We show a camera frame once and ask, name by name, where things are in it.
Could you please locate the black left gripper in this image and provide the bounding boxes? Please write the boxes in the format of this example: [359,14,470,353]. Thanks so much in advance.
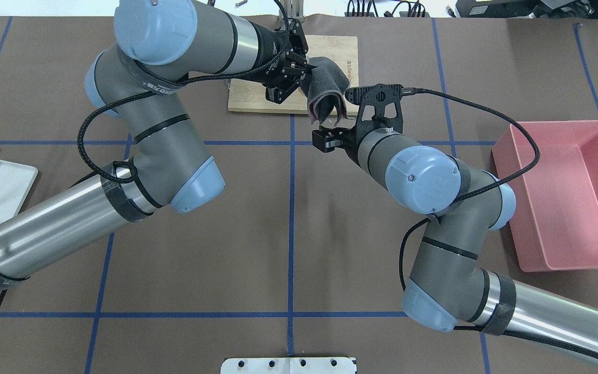
[260,19,316,104]

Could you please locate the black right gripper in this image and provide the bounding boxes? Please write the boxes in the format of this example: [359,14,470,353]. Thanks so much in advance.
[312,125,368,156]

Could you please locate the dark grey cloth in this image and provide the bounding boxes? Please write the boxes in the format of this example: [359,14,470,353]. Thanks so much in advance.
[301,57,350,125]

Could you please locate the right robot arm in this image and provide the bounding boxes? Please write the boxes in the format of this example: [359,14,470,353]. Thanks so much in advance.
[312,128,598,361]

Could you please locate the bamboo cutting board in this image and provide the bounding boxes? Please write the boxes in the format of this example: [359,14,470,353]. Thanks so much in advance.
[227,35,359,115]

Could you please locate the black monitor equipment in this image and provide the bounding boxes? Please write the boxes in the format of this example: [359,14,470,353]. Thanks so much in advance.
[455,1,598,19]

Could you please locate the white mounting plate with bolts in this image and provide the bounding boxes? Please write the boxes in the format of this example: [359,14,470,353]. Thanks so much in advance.
[220,357,358,373]

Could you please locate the pink plastic bin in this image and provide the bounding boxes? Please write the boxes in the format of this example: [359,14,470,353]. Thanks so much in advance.
[509,120,598,272]

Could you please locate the white rack base tray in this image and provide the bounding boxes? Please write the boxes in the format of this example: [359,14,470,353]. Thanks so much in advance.
[0,159,38,223]

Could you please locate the grey aluminium post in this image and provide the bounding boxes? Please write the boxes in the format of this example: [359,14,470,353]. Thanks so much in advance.
[280,0,305,23]

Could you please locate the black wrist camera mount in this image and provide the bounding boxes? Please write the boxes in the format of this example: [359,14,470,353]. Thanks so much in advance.
[345,84,403,141]

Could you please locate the black power strip with cables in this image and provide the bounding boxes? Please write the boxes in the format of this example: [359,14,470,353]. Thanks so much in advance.
[343,1,430,18]

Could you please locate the black braided right cable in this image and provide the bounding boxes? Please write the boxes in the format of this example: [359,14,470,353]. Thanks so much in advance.
[399,87,598,372]

